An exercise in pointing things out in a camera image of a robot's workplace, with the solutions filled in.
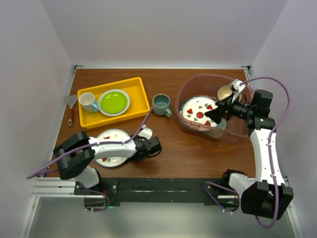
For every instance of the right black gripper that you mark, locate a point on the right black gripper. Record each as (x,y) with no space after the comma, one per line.
(216,114)

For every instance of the light-blue bottom plate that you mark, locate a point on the light-blue bottom plate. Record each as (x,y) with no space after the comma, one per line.
(182,116)

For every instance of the brown floral cream-inside bowl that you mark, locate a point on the brown floral cream-inside bowl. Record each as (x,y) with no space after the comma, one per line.
(224,92)

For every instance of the light-teal divided rectangular dish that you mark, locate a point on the light-teal divided rectangular dish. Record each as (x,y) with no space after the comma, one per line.
(216,130)

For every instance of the white watermelon plate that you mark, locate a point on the white watermelon plate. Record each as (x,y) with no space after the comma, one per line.
(109,135)
(208,102)

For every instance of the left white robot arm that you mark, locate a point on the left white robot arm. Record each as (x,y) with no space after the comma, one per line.
(80,150)

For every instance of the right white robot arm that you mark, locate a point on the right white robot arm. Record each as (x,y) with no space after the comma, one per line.
(267,196)

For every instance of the clear pink plastic bin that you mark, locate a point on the clear pink plastic bin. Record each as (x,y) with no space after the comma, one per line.
(207,85)

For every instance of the yellow plastic tray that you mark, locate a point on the yellow plastic tray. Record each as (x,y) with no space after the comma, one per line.
(139,105)

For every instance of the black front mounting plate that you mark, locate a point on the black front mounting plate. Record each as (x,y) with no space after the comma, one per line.
(166,190)

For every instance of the teal speckled ceramic mug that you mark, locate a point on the teal speckled ceramic mug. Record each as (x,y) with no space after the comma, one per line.
(161,105)

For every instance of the light-blue scalloped plate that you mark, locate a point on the light-blue scalloped plate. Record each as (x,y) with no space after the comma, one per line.
(117,114)

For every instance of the green plate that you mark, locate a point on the green plate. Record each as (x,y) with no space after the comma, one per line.
(113,102)

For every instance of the white light-blue mug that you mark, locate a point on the white light-blue mug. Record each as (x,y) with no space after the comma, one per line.
(88,102)

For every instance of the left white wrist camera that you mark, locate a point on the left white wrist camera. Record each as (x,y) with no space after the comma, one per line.
(145,132)

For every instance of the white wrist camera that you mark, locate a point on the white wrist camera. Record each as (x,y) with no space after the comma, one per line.
(145,132)
(237,87)

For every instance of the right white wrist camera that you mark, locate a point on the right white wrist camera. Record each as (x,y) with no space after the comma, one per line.
(237,87)

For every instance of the metal scraper wooden handle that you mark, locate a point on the metal scraper wooden handle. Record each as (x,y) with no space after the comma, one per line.
(71,100)

